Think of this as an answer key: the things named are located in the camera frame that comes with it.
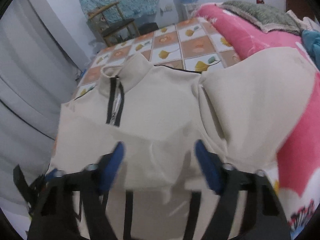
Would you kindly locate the wall power socket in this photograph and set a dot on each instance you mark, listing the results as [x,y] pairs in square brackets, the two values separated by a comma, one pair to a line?
[166,8]

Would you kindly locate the wooden chair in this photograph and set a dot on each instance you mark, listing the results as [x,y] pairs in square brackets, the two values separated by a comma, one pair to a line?
[106,29]

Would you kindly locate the patterned checkered bed sheet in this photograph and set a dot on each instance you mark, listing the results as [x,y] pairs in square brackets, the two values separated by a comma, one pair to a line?
[192,45]

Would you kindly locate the cream zip-up jacket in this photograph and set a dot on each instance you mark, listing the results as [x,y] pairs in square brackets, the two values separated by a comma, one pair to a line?
[158,113]

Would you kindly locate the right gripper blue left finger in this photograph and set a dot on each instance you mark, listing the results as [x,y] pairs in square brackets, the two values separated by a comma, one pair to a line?
[54,216]

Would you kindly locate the grey curtain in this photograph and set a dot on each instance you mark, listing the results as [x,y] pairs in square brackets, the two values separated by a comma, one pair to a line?
[36,79]

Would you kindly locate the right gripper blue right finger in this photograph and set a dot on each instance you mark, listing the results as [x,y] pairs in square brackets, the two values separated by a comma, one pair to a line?
[263,217]

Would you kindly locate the white water dispenser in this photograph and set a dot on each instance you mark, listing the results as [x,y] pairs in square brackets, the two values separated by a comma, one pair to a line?
[189,10]

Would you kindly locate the grey-green quilt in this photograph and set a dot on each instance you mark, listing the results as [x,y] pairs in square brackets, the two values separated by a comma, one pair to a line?
[266,17]

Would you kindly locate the pink floral blanket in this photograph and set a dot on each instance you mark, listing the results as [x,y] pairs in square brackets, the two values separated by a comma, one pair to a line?
[267,105]

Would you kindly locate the teal blue garment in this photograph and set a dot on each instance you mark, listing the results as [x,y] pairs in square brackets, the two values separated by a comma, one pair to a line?
[311,42]

